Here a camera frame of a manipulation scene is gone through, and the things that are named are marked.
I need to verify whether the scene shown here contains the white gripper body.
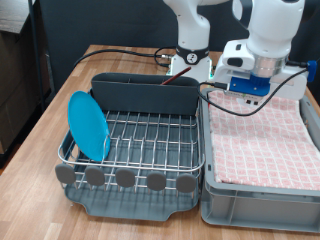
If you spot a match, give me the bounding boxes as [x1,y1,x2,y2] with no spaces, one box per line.
[213,39,309,101]

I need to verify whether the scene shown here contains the brown wooden spoon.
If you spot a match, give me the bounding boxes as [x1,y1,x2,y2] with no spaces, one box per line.
[159,66,193,86]

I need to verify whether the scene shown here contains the blue plastic plate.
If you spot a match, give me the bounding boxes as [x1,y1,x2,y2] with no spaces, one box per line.
[67,90,111,163]

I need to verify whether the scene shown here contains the pink checkered dish cloth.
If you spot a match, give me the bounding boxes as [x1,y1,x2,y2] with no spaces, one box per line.
[207,89,320,192]

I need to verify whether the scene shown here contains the dark grey utensil holder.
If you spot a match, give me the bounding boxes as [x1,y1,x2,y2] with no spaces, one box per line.
[90,72,201,117]

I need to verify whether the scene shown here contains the grey plastic crate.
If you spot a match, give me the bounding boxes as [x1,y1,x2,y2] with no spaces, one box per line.
[199,87,320,234]

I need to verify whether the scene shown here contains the grey plastic drain tray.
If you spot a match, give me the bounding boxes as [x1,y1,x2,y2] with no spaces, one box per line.
[59,89,203,222]

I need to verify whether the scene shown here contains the brown cardboard boxes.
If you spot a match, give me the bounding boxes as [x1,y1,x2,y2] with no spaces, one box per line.
[0,0,52,158]

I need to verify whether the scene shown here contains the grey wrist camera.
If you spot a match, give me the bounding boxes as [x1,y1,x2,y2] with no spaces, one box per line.
[225,89,265,100]

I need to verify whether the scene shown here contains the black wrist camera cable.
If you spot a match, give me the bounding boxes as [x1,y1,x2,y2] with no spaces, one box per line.
[198,59,309,117]

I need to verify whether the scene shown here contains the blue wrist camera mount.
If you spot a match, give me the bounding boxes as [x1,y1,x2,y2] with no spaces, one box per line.
[228,73,271,98]

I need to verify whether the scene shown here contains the blue cable clip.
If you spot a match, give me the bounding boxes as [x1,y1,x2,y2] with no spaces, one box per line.
[306,59,318,83]

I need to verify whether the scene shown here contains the thick black table cable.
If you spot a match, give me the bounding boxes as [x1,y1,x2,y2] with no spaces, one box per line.
[73,46,178,70]

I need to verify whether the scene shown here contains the steel wire dish rack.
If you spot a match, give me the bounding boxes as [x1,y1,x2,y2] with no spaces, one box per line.
[54,88,206,195]

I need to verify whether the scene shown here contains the black metal post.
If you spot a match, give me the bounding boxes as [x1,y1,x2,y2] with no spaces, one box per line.
[27,0,46,113]

